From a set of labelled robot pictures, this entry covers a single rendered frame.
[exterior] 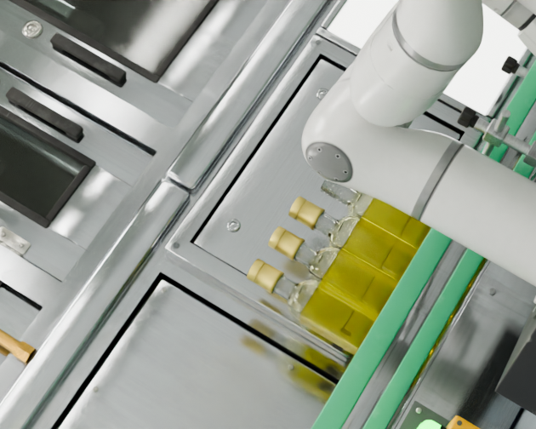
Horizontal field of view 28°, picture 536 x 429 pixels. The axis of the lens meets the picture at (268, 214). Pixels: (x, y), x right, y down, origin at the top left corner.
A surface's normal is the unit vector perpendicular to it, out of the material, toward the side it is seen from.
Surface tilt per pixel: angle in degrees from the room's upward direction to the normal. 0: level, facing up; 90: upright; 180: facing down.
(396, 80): 89
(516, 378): 90
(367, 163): 98
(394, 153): 95
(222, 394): 90
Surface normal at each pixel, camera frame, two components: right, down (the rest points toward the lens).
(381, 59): -0.87, 0.23
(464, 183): -0.10, -0.21
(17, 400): 0.03, -0.38
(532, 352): -0.41, 0.42
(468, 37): 0.60, 0.52
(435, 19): -0.41, 0.61
